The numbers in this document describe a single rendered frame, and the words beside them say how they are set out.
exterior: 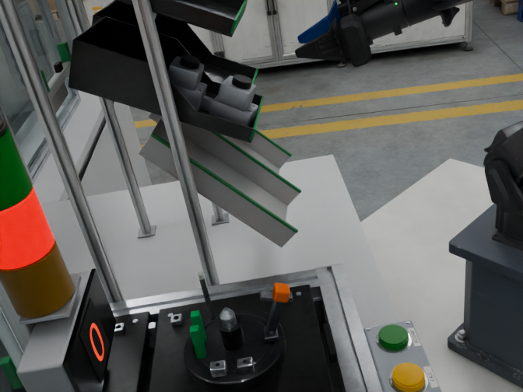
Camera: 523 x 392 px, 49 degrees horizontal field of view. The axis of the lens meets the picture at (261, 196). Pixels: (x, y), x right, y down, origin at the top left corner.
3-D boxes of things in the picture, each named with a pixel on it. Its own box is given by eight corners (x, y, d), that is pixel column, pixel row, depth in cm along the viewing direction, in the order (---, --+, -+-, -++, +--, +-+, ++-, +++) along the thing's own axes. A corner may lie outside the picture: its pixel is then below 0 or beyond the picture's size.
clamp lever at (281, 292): (276, 326, 78) (289, 283, 75) (278, 337, 77) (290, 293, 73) (250, 323, 78) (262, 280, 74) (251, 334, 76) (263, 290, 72)
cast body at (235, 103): (254, 121, 91) (266, 82, 87) (246, 132, 87) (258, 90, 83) (205, 103, 91) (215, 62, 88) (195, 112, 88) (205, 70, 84)
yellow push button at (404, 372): (419, 369, 74) (419, 358, 73) (429, 394, 70) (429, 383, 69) (388, 375, 74) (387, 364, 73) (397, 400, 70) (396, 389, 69)
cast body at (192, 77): (203, 100, 92) (213, 60, 88) (198, 111, 88) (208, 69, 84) (153, 85, 91) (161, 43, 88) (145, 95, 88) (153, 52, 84)
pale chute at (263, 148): (279, 169, 119) (292, 154, 117) (273, 202, 108) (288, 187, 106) (166, 89, 113) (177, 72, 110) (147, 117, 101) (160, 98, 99)
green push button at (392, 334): (404, 331, 80) (403, 321, 79) (412, 352, 76) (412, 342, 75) (375, 336, 80) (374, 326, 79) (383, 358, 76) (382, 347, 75)
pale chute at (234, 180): (286, 206, 106) (301, 190, 104) (281, 248, 95) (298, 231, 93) (159, 119, 100) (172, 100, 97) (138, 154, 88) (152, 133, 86)
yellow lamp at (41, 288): (80, 274, 50) (61, 229, 48) (67, 313, 46) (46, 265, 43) (24, 284, 50) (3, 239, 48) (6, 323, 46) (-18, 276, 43)
